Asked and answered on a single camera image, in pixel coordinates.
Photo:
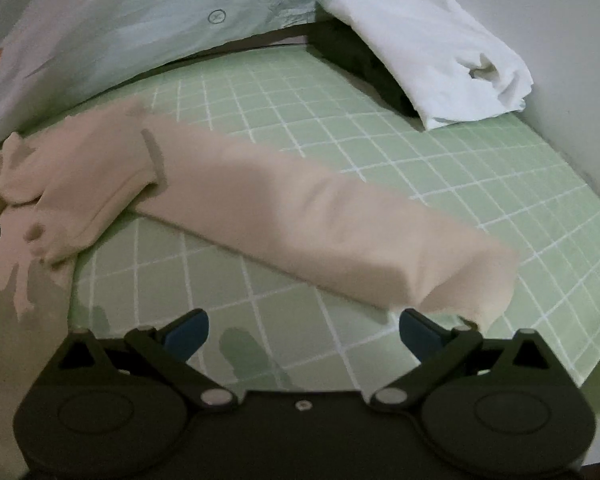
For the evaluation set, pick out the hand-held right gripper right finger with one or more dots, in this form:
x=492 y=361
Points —
x=420 y=335

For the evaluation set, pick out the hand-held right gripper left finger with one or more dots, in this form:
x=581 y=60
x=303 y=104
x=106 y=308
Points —
x=187 y=334

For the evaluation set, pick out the cream long sleeve garment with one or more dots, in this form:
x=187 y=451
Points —
x=305 y=210

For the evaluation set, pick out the green checked bed sheet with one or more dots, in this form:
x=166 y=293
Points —
x=455 y=185

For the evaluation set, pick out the white carrot print quilt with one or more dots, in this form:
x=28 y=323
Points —
x=130 y=25

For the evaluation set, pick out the white folded cloth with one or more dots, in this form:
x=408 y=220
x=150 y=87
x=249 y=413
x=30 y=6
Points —
x=430 y=50

